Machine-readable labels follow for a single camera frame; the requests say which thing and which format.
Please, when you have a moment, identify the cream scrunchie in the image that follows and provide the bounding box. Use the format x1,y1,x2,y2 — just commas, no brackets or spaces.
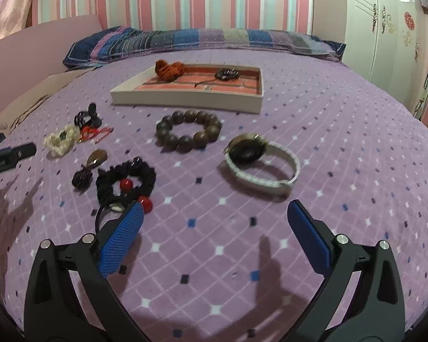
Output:
43,125,80,157

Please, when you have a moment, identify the thin black hair tie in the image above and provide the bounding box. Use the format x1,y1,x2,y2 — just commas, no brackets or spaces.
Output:
94,202,127,237

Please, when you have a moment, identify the red string bracelet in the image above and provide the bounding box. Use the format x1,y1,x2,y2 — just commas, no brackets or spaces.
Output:
78,126,114,143

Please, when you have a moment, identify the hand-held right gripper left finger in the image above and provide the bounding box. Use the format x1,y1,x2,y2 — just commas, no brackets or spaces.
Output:
23,201,154,342

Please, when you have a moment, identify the pink headboard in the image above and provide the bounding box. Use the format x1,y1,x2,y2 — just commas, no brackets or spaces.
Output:
0,14,104,122

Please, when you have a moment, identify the brown wooden bead bracelet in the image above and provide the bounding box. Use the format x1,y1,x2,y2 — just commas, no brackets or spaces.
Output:
156,109,223,154

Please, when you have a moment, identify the wristwatch with white band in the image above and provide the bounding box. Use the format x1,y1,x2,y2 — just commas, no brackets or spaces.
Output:
224,133,300,196

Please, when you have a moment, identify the black claw hair clip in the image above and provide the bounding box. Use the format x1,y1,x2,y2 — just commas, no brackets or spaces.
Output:
74,103,102,129

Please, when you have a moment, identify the white tray with brick lining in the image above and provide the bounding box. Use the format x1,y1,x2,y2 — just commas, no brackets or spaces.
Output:
110,60,264,115

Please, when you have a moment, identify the brown pendant with black knot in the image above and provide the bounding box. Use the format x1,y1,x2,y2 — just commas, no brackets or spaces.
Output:
71,149,108,188

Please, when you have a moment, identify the purple patterned bedspread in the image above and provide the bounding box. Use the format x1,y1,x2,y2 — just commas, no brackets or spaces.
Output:
0,48,428,342

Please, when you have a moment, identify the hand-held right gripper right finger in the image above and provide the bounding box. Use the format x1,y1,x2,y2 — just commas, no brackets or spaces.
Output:
287,199,405,342

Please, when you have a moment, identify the striped blue purple pillow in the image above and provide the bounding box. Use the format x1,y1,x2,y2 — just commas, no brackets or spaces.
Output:
62,27,346,70

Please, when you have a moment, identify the orange scrunchie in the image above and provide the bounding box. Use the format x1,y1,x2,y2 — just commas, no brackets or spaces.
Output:
155,59,185,81

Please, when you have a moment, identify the white wardrobe with flower stickers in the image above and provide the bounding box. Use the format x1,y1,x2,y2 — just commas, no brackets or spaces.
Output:
344,0,428,91

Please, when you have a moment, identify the black ruffled scrunchie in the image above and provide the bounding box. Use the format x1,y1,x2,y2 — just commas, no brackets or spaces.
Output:
96,157,157,215

